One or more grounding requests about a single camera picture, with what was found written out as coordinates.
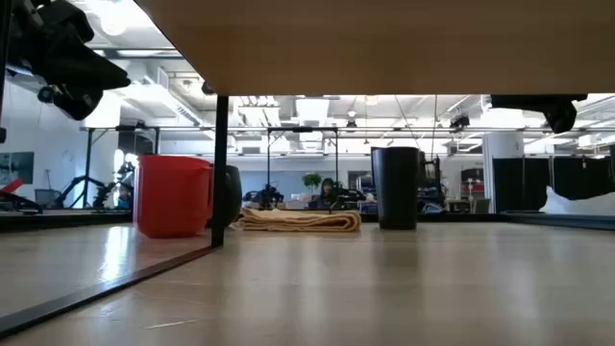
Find red and black device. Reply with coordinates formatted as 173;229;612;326
0;177;44;215

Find wooden shelf board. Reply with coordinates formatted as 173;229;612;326
134;0;615;96

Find dark wall picture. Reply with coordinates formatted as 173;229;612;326
0;151;36;186

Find black table edge rail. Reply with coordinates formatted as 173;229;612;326
0;209;615;233

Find narrow black metal frame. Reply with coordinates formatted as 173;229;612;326
265;126;340;210

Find black metal shelf frame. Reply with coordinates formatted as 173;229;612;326
0;93;231;338

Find red plastic cup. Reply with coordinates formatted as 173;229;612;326
133;154;215;239

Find wide black metal frame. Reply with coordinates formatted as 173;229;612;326
78;124;162;210

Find black mug yellow inside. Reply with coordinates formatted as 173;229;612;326
206;164;244;228

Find white building column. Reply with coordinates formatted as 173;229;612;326
481;132;526;214

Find folded yellow towel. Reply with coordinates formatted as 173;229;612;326
236;207;362;234

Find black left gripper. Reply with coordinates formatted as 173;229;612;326
13;0;133;122

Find white draped cloth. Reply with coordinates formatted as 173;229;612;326
539;185;615;216

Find black curtain partition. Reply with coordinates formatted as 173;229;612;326
492;156;615;214

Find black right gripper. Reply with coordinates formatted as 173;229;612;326
489;94;589;136

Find green potted plant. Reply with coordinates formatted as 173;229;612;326
302;172;324;194

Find seated person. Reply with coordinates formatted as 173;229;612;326
317;177;341;210

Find tall black cup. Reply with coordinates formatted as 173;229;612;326
370;146;421;231

